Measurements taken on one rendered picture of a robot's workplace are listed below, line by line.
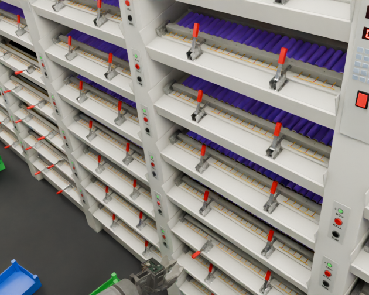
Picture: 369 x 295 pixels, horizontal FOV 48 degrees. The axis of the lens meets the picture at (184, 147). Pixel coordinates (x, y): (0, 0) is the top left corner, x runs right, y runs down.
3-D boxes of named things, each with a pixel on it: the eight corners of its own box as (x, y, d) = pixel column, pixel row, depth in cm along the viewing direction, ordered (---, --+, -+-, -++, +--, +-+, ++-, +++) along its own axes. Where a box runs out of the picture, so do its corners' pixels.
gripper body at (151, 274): (168, 268, 135) (140, 285, 127) (167, 287, 139) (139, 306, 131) (153, 255, 140) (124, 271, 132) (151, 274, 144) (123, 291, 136)
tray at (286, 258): (309, 295, 122) (306, 275, 112) (168, 200, 159) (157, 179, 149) (346, 243, 129) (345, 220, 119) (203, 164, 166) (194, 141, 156)
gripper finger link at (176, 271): (189, 261, 141) (167, 271, 136) (188, 274, 144) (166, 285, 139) (184, 256, 143) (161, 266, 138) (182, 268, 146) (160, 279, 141)
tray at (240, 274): (303, 331, 134) (300, 321, 127) (173, 235, 170) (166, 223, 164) (337, 282, 140) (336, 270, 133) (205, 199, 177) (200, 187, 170)
